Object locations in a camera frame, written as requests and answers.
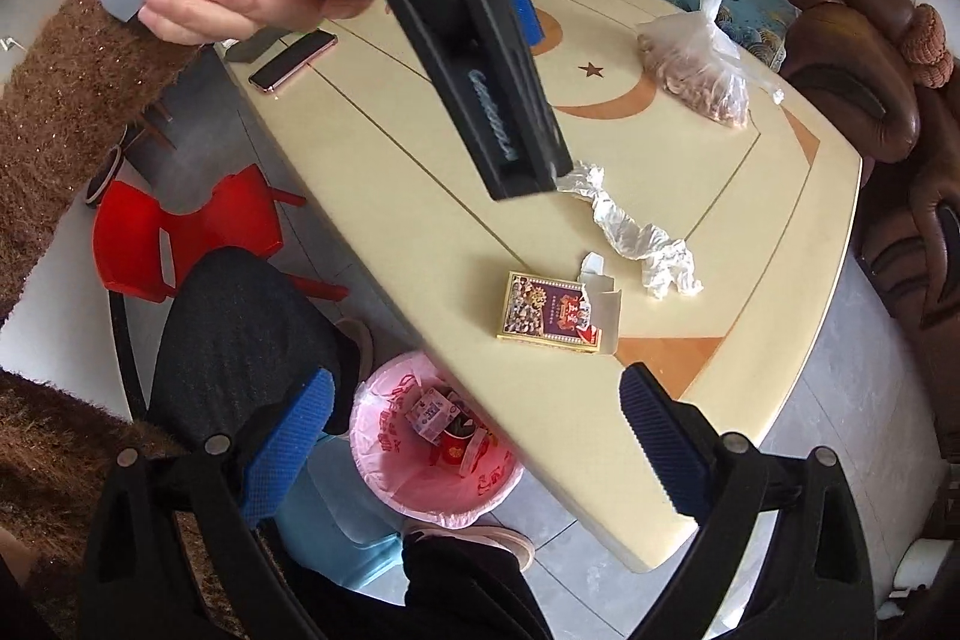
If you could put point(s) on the cream wooden coffee table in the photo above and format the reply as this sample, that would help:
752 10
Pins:
708 253

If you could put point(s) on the plastic bag of peanuts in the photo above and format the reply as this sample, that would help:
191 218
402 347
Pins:
688 55

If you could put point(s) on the brown leather long sofa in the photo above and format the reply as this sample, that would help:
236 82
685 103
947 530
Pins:
844 56

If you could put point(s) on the pink knot cushion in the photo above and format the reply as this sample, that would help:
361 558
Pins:
924 47

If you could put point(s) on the white blue milk carton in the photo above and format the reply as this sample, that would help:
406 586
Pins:
431 414

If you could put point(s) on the red plastic stool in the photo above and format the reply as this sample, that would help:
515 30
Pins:
142 250

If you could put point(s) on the pink lined trash bin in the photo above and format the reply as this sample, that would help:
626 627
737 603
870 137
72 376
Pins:
401 468

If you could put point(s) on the black smartphone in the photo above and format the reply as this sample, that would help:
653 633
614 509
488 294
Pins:
246 52

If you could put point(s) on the gold purple card box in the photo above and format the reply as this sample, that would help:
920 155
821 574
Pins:
582 315

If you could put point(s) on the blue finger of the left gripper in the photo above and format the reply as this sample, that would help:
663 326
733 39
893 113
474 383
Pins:
527 18

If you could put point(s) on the brown fuzzy sleeve forearm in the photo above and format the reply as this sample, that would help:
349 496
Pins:
82 79

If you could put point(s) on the red paper cup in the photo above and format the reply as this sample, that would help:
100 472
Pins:
462 444

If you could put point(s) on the blue plastic stool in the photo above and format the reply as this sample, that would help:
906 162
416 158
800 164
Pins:
331 523

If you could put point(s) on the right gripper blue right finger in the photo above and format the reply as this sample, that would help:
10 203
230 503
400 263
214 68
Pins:
676 438

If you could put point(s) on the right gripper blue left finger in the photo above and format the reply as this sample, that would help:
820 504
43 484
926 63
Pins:
291 435

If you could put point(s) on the pink smartphone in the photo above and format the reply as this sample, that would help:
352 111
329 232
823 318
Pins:
292 60

